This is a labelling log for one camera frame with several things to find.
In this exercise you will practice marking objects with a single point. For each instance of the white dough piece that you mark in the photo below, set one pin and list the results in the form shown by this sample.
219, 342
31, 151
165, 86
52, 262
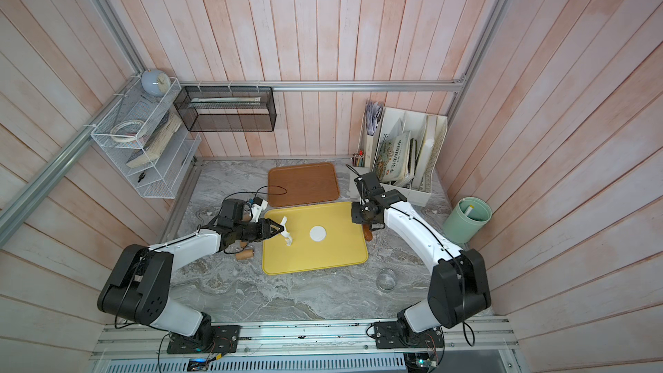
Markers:
317, 234

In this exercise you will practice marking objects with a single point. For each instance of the white wire wall shelf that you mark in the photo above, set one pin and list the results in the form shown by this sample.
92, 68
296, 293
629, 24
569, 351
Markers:
155, 180

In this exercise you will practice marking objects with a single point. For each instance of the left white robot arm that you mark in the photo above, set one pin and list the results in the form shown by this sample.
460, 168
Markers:
138, 287

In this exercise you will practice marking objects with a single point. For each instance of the small blue globe clock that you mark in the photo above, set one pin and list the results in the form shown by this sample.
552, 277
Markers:
155, 82

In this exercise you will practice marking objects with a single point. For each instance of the white dough trimming strip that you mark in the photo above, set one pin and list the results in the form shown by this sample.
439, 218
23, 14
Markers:
285, 233

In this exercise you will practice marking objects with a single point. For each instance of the black mesh wall basket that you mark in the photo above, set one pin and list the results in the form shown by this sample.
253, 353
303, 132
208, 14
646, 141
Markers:
227, 108

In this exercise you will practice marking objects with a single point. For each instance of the yellow plastic tray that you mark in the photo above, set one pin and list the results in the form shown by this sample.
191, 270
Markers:
344, 244

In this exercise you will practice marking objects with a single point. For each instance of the green plastic cup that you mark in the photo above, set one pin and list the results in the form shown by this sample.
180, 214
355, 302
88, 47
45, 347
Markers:
468, 217

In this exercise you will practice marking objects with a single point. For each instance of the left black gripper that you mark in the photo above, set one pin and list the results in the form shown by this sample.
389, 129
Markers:
265, 230

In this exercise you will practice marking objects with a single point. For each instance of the book on wire shelf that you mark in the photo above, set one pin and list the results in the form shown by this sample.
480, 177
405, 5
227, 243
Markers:
157, 142

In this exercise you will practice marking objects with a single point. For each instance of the brown plastic tray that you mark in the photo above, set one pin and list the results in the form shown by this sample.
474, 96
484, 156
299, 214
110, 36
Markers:
302, 185

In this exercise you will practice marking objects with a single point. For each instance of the illustrated picture book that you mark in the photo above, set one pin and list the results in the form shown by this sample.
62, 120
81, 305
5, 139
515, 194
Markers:
393, 158

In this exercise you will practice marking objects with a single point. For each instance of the wooden dough roller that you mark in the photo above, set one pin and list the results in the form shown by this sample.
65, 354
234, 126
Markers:
245, 254

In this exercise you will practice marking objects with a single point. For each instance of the pens in organizer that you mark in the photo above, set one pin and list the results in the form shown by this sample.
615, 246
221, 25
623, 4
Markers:
358, 159

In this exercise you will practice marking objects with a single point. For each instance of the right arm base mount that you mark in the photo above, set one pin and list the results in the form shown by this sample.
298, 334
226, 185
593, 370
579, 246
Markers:
397, 334

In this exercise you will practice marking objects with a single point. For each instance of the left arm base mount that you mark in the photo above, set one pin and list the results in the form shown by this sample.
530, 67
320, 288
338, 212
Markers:
209, 338

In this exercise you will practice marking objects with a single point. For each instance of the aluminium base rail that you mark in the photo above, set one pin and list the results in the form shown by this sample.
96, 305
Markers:
484, 343

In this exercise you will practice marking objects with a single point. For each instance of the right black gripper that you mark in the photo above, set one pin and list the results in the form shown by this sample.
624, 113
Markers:
355, 206

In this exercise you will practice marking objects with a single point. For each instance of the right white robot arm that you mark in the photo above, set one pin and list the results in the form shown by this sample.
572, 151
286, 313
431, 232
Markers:
459, 287

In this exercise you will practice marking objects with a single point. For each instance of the clear glass bowl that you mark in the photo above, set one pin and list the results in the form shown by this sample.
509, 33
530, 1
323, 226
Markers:
386, 280

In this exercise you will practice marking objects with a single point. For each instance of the white desk file organizer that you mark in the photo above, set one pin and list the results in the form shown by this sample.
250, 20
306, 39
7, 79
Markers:
428, 133

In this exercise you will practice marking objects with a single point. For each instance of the metal dough scraper wooden handle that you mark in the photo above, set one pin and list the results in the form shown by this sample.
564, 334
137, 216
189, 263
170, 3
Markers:
368, 235

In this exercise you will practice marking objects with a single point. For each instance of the white tape roll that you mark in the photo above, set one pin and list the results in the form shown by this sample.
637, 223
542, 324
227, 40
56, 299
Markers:
128, 131

